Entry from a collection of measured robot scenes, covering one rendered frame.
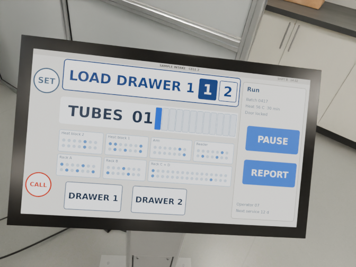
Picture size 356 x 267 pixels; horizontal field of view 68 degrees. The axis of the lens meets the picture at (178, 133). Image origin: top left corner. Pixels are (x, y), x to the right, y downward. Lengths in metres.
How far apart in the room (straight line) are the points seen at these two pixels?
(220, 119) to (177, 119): 0.08
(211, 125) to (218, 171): 0.08
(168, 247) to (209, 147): 0.40
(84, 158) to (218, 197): 0.24
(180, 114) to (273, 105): 0.17
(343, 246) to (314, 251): 0.20
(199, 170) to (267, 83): 0.19
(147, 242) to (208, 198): 0.33
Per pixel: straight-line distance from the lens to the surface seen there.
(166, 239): 0.75
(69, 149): 0.47
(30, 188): 0.50
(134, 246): 0.79
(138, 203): 0.47
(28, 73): 0.50
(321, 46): 2.35
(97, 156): 0.46
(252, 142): 0.49
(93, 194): 0.48
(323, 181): 2.25
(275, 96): 0.51
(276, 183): 0.52
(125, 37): 1.38
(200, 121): 0.46
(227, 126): 0.47
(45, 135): 0.48
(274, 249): 1.72
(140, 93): 0.46
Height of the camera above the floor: 1.39
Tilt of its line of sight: 41 degrees down
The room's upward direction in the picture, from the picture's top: 10 degrees clockwise
